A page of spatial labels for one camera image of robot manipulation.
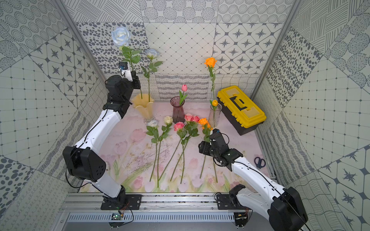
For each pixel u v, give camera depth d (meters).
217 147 0.61
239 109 0.93
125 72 0.62
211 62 0.85
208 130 0.98
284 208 0.39
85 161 0.44
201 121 1.01
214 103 0.79
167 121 1.04
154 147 0.95
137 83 0.69
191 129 1.02
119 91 0.58
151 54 0.86
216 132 0.75
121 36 0.56
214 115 0.98
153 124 1.01
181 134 0.98
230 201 0.73
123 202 0.68
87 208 0.74
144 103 0.97
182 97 0.92
